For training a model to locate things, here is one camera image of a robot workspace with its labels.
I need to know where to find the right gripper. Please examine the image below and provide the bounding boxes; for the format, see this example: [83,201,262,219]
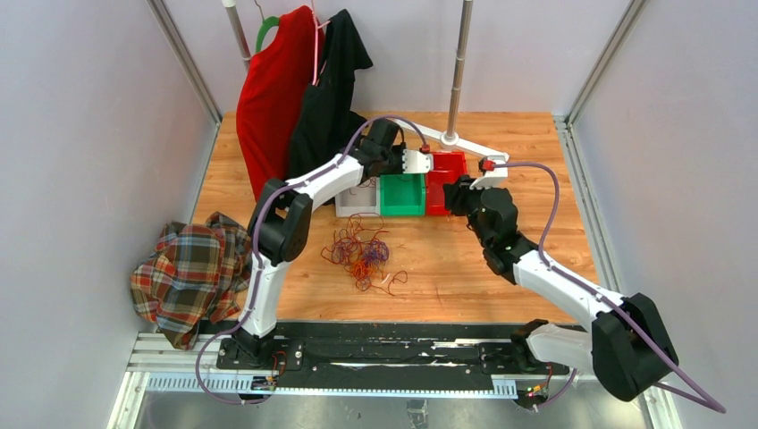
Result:
[443,174,495,248]

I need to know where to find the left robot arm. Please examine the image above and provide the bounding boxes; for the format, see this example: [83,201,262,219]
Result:
[232,115,402,369]

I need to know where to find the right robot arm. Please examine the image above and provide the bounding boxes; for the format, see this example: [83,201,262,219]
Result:
[442,175,679,401]

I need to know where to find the green plastic bin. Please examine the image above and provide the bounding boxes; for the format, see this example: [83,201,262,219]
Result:
[380,173,426,217]

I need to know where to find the red plastic bin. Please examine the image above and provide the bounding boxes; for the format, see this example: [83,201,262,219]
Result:
[425,151,468,216]

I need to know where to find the white plastic bin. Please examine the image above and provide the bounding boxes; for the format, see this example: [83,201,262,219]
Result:
[335,180,381,218]

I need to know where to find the white clothes rack stand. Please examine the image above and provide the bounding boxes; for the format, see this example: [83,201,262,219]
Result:
[395,0,510,171]

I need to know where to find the black shirt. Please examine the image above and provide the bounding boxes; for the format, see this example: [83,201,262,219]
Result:
[287,9,374,179]

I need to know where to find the pink hanger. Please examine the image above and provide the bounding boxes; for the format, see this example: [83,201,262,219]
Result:
[309,0,331,86]

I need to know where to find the red shirt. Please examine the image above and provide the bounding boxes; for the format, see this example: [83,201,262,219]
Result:
[236,5,324,198]

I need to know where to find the green hanger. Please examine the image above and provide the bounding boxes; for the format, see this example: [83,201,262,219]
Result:
[255,16,280,54]

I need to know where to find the plaid shirt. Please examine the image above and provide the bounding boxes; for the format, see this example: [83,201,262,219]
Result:
[130,212,252,350]

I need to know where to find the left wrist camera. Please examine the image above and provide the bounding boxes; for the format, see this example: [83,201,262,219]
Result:
[401,149,434,174]

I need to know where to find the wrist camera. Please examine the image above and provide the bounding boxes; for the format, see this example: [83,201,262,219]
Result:
[469,155,509,189]
[401,149,434,174]

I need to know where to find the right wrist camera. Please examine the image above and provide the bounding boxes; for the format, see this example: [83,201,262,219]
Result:
[469,155,509,189]

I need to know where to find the tangled wire bundle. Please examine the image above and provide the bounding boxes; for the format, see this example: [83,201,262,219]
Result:
[319,213,409,298]

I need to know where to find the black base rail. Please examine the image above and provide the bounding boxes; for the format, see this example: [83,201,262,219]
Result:
[201,320,599,393]

